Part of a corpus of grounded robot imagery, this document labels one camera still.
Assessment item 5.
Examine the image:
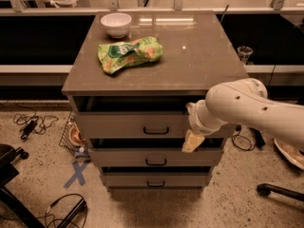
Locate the black chair leg with caster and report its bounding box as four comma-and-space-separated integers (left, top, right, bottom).
256, 183, 304, 201

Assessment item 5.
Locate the white bowl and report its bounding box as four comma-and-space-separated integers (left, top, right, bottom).
101, 12, 132, 38

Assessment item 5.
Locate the black power adapter with cable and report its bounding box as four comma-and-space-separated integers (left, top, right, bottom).
12, 106, 60, 141

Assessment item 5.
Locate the grey bottom drawer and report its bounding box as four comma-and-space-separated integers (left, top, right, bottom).
101, 174, 212, 188

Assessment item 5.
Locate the clear glass cup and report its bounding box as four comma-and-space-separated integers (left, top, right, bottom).
237, 46, 254, 64

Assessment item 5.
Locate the grey top drawer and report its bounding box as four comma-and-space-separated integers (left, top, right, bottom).
74, 113, 190, 140

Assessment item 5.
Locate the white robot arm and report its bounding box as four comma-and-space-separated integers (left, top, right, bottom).
182, 78, 304, 153

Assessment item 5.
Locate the green snack bag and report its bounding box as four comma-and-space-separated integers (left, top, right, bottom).
97, 36, 163, 75

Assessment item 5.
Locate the grey drawer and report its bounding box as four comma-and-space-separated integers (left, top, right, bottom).
88, 148, 221, 167
74, 113, 190, 140
101, 174, 212, 188

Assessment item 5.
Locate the black office chair base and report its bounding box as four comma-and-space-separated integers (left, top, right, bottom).
0, 143, 46, 228

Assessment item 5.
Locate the black bar on floor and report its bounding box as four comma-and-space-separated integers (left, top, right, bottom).
251, 128, 265, 148

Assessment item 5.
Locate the wire basket with items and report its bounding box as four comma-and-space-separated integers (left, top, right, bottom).
59, 112, 89, 160

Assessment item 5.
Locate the black cable loop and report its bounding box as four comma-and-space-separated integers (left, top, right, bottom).
231, 123, 257, 152

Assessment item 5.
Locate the grey middle drawer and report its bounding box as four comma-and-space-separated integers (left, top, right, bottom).
88, 148, 221, 167

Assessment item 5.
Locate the blue tape cross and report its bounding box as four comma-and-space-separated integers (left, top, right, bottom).
64, 160, 90, 189

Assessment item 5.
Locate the black stand with cables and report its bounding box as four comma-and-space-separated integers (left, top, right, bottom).
44, 193, 88, 228

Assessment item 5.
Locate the grey drawer cabinet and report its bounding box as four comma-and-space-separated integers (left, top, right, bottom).
63, 11, 247, 176

